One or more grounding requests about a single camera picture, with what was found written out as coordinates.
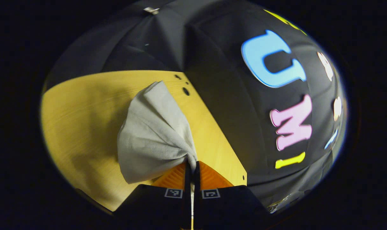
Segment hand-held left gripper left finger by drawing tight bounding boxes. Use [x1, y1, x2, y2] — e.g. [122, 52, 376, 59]
[115, 161, 193, 230]

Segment black backdrop cloth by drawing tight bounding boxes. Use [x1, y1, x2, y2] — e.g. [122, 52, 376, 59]
[43, 0, 347, 213]

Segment white jeans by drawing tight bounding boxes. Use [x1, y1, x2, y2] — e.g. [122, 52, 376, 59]
[117, 81, 198, 218]

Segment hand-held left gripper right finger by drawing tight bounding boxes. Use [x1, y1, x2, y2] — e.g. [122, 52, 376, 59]
[193, 161, 270, 230]

